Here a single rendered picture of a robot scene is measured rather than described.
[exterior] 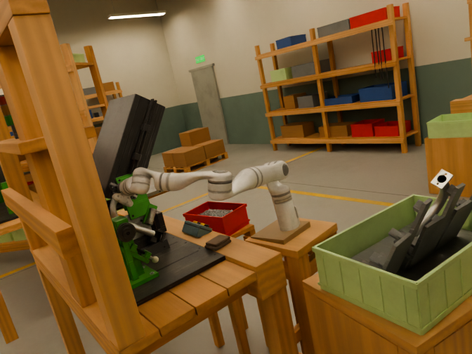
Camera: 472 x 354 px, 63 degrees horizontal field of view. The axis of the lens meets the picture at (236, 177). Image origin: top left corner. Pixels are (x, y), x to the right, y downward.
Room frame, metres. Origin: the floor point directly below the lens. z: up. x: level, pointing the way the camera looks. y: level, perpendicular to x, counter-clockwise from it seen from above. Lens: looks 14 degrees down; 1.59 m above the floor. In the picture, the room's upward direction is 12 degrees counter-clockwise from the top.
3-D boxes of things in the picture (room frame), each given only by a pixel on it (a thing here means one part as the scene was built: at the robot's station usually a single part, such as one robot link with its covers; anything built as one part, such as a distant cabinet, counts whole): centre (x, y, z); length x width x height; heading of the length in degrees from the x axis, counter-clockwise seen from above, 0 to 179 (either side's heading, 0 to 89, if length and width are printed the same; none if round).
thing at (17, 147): (1.69, 0.81, 1.52); 0.90 x 0.25 x 0.04; 35
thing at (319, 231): (1.74, -0.20, 0.83); 0.32 x 0.32 x 0.04; 42
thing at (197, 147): (8.38, 0.79, 0.37); 1.20 x 0.80 x 0.74; 134
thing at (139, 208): (1.82, 0.51, 1.17); 0.13 x 0.12 x 0.20; 35
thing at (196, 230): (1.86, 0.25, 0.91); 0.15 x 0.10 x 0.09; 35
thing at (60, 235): (1.63, 0.90, 1.23); 1.30 x 0.05 x 0.09; 35
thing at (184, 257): (1.84, 0.60, 0.89); 1.10 x 0.42 x 0.02; 35
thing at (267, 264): (2.00, 0.37, 0.82); 1.50 x 0.14 x 0.15; 35
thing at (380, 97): (7.16, -1.97, 1.10); 3.01 x 0.55 x 2.20; 36
